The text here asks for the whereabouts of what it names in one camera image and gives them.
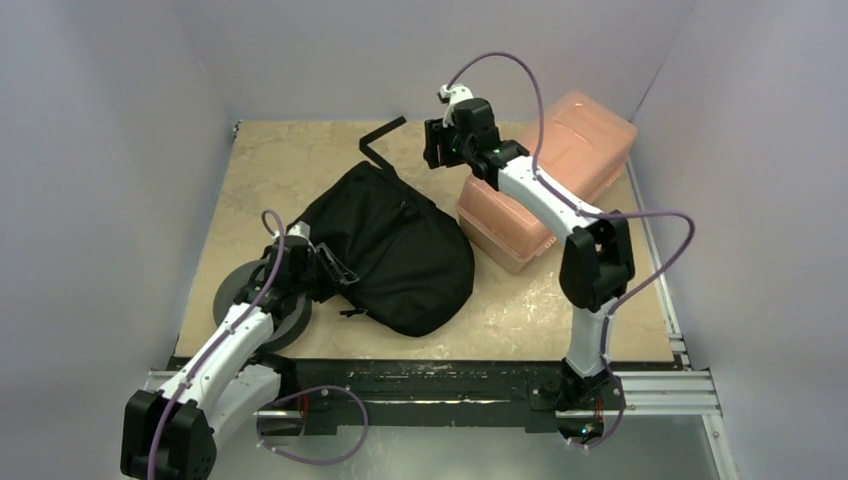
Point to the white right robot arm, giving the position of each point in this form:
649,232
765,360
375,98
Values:
522,195

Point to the grey foam roll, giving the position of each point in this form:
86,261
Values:
290,316

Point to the black student backpack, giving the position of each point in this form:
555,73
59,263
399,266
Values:
415,267

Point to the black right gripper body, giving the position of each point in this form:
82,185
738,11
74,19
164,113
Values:
433,143

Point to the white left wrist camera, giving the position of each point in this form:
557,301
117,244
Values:
298,232

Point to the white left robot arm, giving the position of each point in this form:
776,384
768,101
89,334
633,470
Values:
175,430

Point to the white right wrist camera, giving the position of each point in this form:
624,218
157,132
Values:
451,96

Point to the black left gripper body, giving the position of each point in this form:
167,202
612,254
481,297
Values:
315,281

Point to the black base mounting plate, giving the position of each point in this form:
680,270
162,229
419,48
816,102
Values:
539,396

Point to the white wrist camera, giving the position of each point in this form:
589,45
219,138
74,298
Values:
298,232
451,96

